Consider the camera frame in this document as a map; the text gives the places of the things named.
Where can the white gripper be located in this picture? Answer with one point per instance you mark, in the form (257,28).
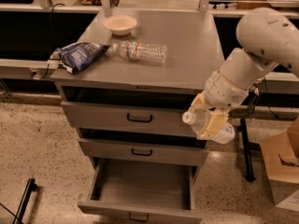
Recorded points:
(224,89)

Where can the blue label plastic bottle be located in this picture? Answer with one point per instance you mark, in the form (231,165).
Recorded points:
(195,121)

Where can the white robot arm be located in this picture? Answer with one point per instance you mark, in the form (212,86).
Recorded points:
(267,39)

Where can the grey middle drawer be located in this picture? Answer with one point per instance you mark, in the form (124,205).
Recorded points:
(193,156)

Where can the grey drawer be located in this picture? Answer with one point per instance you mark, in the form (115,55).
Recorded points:
(142,192)
(123,118)
(193,156)

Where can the grey top drawer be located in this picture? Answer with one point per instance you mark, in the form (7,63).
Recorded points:
(123,118)

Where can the grey metal drawer cabinet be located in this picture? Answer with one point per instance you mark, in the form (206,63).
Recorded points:
(193,53)

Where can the clear plastic water bottle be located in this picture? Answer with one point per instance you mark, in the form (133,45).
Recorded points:
(137,51)

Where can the grey bottom drawer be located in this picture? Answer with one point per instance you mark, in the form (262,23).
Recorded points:
(142,192)

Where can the black stand pole right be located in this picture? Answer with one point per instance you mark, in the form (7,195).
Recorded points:
(247,147)

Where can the black stand pole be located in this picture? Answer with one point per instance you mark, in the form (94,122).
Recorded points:
(247,147)
(30,187)

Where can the brown cardboard box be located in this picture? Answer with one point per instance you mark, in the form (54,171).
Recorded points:
(280,156)

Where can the white paper bowl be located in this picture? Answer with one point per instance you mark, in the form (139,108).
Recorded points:
(120,24)

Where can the blue chip bag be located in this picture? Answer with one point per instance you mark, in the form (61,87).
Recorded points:
(76,57)

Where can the black stand pole left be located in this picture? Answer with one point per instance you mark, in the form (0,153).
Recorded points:
(30,187)

